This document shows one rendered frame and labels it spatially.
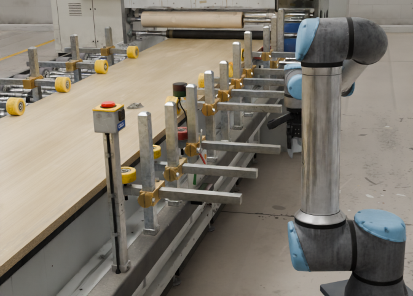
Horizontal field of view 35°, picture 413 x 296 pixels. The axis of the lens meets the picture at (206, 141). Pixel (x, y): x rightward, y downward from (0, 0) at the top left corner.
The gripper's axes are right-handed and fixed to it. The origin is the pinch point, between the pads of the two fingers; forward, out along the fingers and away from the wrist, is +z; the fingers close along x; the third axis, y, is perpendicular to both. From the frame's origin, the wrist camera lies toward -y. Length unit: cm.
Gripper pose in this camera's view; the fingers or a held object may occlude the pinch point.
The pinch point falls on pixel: (289, 155)
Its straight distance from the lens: 260.4
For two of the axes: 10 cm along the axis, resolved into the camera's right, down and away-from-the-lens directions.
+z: 0.3, 9.5, 3.1
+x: 2.8, -3.0, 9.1
